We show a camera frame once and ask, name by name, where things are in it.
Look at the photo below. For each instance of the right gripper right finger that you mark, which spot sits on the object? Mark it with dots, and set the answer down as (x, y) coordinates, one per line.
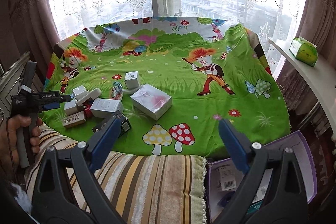
(285, 200)

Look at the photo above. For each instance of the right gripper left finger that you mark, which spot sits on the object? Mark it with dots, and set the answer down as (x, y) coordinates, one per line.
(53, 198)

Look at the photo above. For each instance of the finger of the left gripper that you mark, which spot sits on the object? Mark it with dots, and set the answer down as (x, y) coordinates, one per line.
(51, 106)
(63, 98)

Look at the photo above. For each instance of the white box blue circle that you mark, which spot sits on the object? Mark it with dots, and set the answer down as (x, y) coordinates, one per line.
(79, 92)

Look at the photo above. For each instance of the white box orange logo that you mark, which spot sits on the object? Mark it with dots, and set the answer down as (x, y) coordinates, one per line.
(74, 120)

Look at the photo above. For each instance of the red toy car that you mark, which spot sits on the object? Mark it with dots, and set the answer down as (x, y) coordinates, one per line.
(87, 110)

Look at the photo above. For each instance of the teal toothpaste box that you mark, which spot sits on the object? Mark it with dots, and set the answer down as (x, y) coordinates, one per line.
(254, 207)

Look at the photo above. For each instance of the white grey rectangular box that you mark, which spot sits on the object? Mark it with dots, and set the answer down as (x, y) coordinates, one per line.
(102, 108)

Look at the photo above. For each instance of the white barcode box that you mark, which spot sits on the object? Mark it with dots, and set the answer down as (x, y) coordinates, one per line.
(227, 178)

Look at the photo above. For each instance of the blue pencil sharpener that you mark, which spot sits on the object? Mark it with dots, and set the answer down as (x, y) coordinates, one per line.
(226, 199)

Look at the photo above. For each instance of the small white cube box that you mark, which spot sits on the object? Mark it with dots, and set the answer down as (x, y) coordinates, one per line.
(132, 80)

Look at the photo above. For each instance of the white pink splash box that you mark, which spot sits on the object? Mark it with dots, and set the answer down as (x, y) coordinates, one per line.
(152, 101)

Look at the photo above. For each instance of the left hand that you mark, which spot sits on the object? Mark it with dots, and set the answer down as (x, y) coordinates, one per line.
(9, 154)

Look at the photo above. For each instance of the cream carved drawer cabinet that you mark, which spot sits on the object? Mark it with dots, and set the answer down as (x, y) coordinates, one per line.
(11, 81)

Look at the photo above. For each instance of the purple cardboard storage box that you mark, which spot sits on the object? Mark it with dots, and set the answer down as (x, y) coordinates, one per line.
(296, 141)

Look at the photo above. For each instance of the striped towel cushion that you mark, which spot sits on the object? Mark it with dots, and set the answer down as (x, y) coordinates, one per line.
(155, 189)

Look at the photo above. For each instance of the green cartoon tablecloth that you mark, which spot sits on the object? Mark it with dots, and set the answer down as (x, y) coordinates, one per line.
(213, 69)

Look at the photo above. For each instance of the white curved desk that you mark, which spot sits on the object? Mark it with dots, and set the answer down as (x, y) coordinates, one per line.
(321, 79)

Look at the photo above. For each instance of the green tissue pack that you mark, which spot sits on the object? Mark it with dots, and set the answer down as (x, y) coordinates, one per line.
(304, 51)

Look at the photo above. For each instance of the brown drape curtain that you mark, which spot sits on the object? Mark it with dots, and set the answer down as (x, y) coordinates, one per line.
(318, 27)

